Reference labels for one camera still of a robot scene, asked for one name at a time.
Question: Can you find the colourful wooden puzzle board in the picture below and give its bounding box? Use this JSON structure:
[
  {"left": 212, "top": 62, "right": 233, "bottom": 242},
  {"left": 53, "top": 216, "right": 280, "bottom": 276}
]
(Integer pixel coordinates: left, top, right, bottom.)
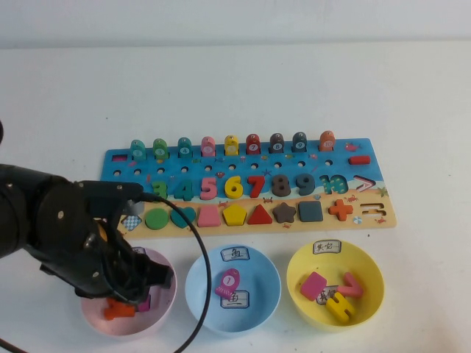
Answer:
[{"left": 88, "top": 138, "right": 399, "bottom": 243}]

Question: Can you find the magenta fish piece numbered 1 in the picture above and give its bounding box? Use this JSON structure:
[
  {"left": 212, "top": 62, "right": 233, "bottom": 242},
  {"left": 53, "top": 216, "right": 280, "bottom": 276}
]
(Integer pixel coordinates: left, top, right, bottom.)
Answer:
[{"left": 215, "top": 268, "right": 242, "bottom": 298}]

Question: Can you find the teal fish piece numbered 4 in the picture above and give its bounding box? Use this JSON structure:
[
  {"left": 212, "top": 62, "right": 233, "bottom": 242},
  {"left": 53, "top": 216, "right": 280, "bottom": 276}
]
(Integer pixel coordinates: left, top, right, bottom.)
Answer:
[{"left": 176, "top": 137, "right": 194, "bottom": 160}]

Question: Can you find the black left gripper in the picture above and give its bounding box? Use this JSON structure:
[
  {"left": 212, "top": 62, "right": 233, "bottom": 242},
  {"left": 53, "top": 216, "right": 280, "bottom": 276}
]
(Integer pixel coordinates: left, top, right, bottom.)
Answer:
[{"left": 38, "top": 227, "right": 175, "bottom": 313}]

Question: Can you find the red wooden number 7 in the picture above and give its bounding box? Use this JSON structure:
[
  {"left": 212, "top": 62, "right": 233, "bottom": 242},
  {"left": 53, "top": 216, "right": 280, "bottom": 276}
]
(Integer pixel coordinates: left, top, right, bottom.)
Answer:
[{"left": 246, "top": 175, "right": 266, "bottom": 199}]

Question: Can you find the brown wooden star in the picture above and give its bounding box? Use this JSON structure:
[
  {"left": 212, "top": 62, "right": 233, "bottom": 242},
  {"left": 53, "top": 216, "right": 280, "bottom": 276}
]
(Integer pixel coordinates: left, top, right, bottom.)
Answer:
[{"left": 272, "top": 202, "right": 297, "bottom": 224}]

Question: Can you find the pink fish piece numbered 5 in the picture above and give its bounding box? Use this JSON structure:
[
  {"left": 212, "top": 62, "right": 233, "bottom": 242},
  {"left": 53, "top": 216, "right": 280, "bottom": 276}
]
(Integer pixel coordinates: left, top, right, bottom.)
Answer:
[{"left": 199, "top": 136, "right": 217, "bottom": 158}]

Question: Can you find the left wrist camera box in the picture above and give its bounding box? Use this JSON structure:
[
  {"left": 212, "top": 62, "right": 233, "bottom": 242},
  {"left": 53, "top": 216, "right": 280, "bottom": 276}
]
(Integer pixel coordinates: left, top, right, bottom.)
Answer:
[{"left": 86, "top": 180, "right": 145, "bottom": 216}]

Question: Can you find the red wooden triangle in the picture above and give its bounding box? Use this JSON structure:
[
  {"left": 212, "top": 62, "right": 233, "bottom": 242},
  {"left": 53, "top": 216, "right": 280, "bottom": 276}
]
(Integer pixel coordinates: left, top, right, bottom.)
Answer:
[{"left": 247, "top": 204, "right": 274, "bottom": 226}]

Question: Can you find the orange wooden number 10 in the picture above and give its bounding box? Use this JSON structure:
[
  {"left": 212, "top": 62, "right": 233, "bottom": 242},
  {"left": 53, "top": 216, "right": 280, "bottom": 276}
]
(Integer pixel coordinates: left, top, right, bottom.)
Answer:
[{"left": 103, "top": 296, "right": 138, "bottom": 321}]

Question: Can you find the green fish piece numbered 3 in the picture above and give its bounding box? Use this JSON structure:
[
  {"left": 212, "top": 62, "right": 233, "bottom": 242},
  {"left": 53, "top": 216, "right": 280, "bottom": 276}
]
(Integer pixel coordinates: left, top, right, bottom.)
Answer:
[{"left": 152, "top": 138, "right": 169, "bottom": 162}]

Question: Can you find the green wooden circle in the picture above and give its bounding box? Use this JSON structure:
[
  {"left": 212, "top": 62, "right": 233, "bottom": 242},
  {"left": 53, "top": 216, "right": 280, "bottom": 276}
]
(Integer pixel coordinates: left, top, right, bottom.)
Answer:
[{"left": 144, "top": 207, "right": 170, "bottom": 231}]

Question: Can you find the dark blue fish numbered 9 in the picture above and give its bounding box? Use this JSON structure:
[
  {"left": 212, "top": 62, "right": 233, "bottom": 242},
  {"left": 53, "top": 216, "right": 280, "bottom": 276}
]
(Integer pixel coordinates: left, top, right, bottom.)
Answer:
[{"left": 291, "top": 132, "right": 309, "bottom": 154}]

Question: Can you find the teal wooden number 4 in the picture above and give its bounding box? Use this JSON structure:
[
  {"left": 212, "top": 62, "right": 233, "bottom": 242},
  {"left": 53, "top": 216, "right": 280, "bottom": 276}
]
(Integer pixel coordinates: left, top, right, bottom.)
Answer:
[{"left": 172, "top": 179, "right": 194, "bottom": 202}]

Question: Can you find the yellow wooden pentagon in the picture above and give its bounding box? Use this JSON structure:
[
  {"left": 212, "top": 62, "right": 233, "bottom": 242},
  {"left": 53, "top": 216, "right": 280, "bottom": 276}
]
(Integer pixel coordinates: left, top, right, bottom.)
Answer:
[{"left": 222, "top": 204, "right": 247, "bottom": 227}]

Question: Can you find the magenta wooden diamond block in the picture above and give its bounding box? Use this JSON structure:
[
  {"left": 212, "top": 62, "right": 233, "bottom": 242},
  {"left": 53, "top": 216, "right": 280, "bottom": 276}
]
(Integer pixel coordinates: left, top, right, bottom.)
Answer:
[{"left": 299, "top": 271, "right": 328, "bottom": 301}]

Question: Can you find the pink wooden number 5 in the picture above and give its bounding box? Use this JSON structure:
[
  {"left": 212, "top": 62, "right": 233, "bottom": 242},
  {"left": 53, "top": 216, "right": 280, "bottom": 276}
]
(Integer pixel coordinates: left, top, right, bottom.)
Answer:
[{"left": 199, "top": 177, "right": 219, "bottom": 202}]

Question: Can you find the pink wooden greater-than sign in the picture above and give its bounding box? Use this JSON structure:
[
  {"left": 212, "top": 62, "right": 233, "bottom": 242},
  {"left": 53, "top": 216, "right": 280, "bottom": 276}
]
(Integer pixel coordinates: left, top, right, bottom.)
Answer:
[{"left": 336, "top": 271, "right": 364, "bottom": 298}]

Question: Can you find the dark blue wooden square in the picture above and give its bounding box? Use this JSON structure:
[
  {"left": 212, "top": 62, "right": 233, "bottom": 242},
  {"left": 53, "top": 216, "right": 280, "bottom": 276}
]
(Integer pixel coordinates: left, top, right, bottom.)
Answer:
[{"left": 297, "top": 200, "right": 324, "bottom": 223}]

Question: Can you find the yellow plastic bowl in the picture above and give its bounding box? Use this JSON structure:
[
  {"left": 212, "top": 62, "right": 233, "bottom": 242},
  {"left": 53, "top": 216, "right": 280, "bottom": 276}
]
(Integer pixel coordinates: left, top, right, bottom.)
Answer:
[{"left": 286, "top": 240, "right": 386, "bottom": 334}]

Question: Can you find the red fish piece numbered 7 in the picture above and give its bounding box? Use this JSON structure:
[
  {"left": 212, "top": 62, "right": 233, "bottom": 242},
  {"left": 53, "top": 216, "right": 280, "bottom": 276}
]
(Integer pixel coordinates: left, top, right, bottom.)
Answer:
[{"left": 245, "top": 133, "right": 262, "bottom": 155}]

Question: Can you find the teal fish piece numbered 2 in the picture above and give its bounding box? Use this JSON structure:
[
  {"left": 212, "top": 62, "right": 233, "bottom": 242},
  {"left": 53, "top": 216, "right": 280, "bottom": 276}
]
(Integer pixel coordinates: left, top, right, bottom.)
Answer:
[{"left": 129, "top": 139, "right": 147, "bottom": 163}]

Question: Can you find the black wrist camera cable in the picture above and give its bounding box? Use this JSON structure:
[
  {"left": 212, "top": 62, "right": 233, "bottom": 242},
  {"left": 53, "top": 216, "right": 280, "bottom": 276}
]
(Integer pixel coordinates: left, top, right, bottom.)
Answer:
[{"left": 141, "top": 193, "right": 213, "bottom": 353}]

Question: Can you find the orange fish piece numbered 10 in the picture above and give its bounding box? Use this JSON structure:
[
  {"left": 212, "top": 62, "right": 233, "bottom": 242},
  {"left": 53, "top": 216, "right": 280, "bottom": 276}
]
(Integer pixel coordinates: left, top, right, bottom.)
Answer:
[{"left": 318, "top": 130, "right": 336, "bottom": 153}]

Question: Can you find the brown fish piece numbered 8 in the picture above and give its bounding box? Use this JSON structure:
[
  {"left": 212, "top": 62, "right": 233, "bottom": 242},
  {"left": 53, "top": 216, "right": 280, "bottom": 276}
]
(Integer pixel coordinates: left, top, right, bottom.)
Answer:
[{"left": 269, "top": 132, "right": 286, "bottom": 154}]

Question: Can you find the orange wooden plus sign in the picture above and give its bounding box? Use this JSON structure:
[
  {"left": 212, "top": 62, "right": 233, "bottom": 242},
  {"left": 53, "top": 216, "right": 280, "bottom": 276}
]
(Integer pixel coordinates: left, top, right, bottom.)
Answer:
[{"left": 327, "top": 199, "right": 354, "bottom": 222}]

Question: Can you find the blue plastic bowl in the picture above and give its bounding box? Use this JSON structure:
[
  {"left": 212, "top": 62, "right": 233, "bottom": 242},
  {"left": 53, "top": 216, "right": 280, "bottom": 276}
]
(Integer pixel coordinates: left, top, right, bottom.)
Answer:
[{"left": 184, "top": 245, "right": 283, "bottom": 337}]

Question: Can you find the pink wooden trapezoid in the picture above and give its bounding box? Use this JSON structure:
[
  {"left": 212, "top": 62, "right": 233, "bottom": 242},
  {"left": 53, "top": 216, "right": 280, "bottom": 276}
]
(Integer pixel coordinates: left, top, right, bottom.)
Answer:
[{"left": 196, "top": 206, "right": 222, "bottom": 228}]

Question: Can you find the pink plastic bowl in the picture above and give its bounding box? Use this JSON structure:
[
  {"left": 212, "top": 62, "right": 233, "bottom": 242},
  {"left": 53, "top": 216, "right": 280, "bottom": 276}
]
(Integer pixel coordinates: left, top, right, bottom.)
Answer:
[{"left": 79, "top": 246, "right": 178, "bottom": 337}]

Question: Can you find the yellow fish piece numbered 6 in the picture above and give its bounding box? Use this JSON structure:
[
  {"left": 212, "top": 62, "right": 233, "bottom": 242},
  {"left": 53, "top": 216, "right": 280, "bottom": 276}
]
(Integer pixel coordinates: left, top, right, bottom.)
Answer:
[{"left": 223, "top": 135, "right": 240, "bottom": 157}]

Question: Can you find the dark blue wooden number 9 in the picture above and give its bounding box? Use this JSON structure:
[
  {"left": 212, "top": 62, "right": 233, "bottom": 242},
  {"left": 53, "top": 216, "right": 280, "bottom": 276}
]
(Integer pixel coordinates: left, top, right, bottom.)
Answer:
[{"left": 295, "top": 173, "right": 316, "bottom": 196}]

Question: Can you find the yellow wooden equals sign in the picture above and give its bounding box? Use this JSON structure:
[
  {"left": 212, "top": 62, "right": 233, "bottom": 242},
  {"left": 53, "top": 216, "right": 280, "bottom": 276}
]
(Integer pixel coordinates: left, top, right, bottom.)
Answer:
[{"left": 325, "top": 293, "right": 356, "bottom": 327}]

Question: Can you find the white label reading 其它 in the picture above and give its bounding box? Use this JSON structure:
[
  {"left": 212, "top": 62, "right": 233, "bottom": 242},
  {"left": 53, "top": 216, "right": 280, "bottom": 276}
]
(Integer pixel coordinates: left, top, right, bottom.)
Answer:
[
  {"left": 315, "top": 285, "right": 339, "bottom": 305},
  {"left": 312, "top": 240, "right": 342, "bottom": 254}
]

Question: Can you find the green wooden number 3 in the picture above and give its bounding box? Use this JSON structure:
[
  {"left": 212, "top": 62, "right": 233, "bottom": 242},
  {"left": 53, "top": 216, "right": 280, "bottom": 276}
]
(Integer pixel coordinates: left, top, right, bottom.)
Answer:
[{"left": 149, "top": 179, "right": 169, "bottom": 203}]

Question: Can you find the brown wooden number 8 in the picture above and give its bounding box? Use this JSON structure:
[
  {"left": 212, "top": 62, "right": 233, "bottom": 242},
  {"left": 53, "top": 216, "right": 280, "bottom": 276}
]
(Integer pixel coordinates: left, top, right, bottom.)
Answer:
[{"left": 271, "top": 174, "right": 292, "bottom": 198}]

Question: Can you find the white label reading 鱼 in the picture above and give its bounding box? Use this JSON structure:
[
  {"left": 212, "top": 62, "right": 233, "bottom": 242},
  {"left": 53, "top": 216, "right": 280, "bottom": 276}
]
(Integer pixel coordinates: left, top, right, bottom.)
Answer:
[
  {"left": 219, "top": 289, "right": 252, "bottom": 309},
  {"left": 220, "top": 245, "right": 252, "bottom": 263}
]

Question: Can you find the yellow wooden number 6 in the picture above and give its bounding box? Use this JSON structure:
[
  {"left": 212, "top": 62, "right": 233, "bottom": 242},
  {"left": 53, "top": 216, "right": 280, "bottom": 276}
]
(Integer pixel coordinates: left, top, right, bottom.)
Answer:
[{"left": 223, "top": 176, "right": 244, "bottom": 200}]

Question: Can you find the teal wooden heart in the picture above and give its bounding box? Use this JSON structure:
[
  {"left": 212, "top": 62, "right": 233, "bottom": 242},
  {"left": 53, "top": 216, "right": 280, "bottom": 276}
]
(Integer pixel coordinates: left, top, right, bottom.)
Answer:
[{"left": 169, "top": 207, "right": 196, "bottom": 229}]

